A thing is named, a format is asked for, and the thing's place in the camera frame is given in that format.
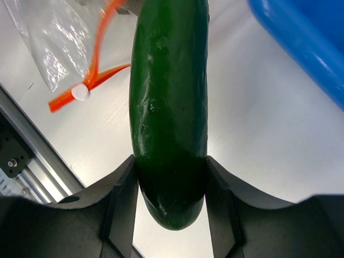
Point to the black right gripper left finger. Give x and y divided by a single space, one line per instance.
95 222

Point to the blue plastic bin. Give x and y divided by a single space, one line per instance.
311 32

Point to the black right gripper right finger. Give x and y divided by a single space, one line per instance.
247 222

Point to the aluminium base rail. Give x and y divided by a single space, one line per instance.
30 167

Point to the clear zip top bag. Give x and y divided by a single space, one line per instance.
76 45

